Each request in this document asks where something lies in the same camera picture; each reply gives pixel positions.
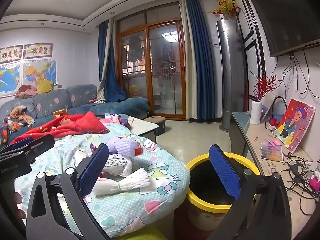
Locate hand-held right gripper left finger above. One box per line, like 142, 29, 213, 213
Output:
26, 143, 111, 240

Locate blue heart patterned sofa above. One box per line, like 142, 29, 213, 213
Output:
0, 84, 150, 140

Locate pink plastic object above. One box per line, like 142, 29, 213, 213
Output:
309, 171, 320, 190

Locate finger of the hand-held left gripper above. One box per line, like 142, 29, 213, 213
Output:
10, 137, 35, 151
15, 134, 55, 165

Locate black wall television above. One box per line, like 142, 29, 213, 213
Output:
246, 0, 320, 57

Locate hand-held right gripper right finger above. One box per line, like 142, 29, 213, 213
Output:
209, 144, 292, 240

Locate clear bead organizer box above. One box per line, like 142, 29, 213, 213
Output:
260, 138, 284, 162

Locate long television cabinet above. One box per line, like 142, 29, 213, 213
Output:
229, 111, 320, 240

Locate wooden sliding glass door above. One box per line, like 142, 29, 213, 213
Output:
116, 1, 187, 119

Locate colourful portrait painting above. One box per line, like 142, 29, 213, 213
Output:
275, 99, 316, 153

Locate grey tower air conditioner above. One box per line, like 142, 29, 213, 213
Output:
216, 19, 247, 132

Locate white top coffee table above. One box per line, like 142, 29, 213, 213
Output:
104, 115, 160, 144

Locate yellow artificial flowers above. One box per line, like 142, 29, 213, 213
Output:
207, 0, 239, 18

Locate round blue stool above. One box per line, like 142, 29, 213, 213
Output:
143, 116, 167, 137

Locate white printed plastic bag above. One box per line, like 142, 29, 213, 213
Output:
101, 154, 132, 177

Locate long calligraphy banner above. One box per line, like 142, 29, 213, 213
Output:
0, 45, 23, 64
24, 43, 53, 59

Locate red cloth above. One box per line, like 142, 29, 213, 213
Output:
10, 111, 110, 145

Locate colourful patterned cloth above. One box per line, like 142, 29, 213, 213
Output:
2, 105, 35, 133

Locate tangle of black cables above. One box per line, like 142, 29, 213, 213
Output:
284, 152, 320, 215

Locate yellow rimmed trash bin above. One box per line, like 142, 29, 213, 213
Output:
186, 152, 262, 230

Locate white ribbed vase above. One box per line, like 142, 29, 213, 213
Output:
250, 100, 262, 125

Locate cartoon cat printed blanket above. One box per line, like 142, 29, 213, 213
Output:
14, 124, 190, 238

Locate black wall cables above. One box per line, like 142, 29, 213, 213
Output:
271, 50, 320, 98

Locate blue and beige curtain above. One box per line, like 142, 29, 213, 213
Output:
184, 0, 215, 123
96, 19, 127, 103

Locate pile of red clothes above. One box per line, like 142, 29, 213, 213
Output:
15, 84, 38, 98

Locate yellow cushion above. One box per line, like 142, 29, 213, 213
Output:
37, 79, 54, 94

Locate basket with black hoop handle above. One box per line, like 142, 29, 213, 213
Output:
269, 96, 287, 127

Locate country map poster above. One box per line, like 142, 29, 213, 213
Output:
24, 59, 58, 85

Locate small purple canvas picture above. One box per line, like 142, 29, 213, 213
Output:
260, 94, 277, 123

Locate world map poster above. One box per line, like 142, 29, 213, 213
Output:
0, 64, 21, 98

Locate pink cloth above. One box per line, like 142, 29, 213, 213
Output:
99, 114, 123, 125

